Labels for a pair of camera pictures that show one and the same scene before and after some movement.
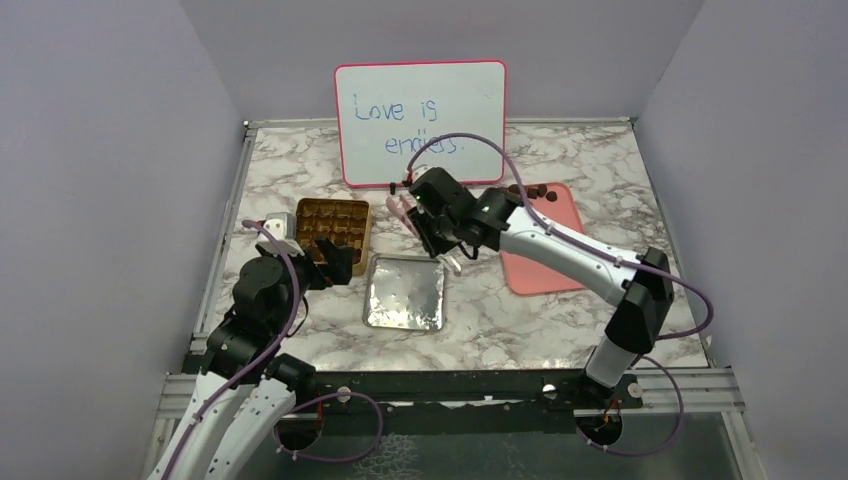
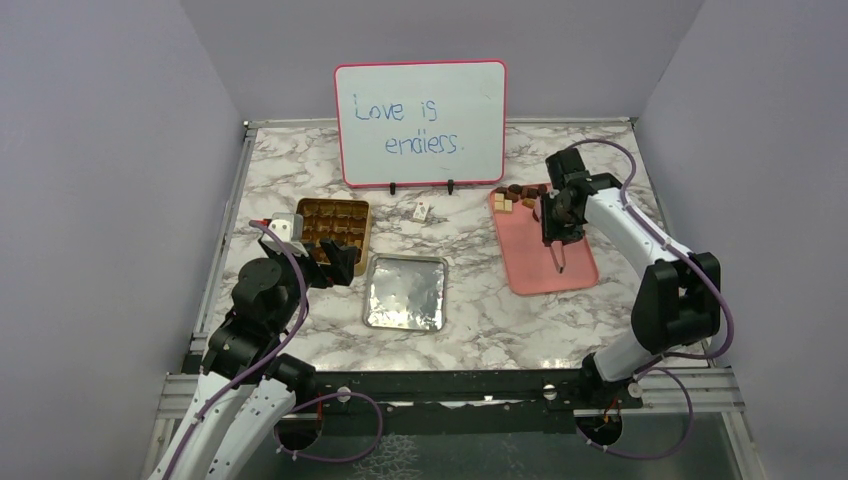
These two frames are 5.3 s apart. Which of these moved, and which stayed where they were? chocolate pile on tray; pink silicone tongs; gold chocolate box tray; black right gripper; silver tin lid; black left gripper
Moved: pink silicone tongs; black right gripper
Stayed: chocolate pile on tray; silver tin lid; black left gripper; gold chocolate box tray
